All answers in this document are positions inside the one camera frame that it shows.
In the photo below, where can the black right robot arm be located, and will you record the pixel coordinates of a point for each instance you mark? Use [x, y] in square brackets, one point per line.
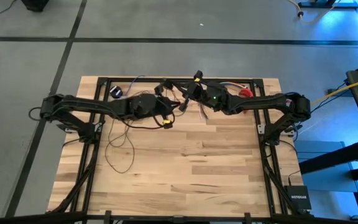
[269, 102]

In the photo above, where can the red tape dispenser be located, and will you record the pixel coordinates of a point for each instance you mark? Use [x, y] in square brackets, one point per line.
[246, 92]

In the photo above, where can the black Netgear network switch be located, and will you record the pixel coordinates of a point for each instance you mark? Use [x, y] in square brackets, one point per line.
[297, 197]

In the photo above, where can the blue round device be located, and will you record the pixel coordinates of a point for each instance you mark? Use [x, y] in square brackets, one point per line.
[116, 92]

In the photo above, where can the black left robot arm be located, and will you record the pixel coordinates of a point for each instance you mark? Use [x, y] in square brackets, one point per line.
[73, 102]

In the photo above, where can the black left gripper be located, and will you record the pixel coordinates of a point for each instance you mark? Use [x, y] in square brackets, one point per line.
[145, 105]

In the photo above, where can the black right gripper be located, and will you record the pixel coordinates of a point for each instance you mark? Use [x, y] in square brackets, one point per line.
[213, 96]

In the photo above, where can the black stand base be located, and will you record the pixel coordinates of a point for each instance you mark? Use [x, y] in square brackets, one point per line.
[325, 4]

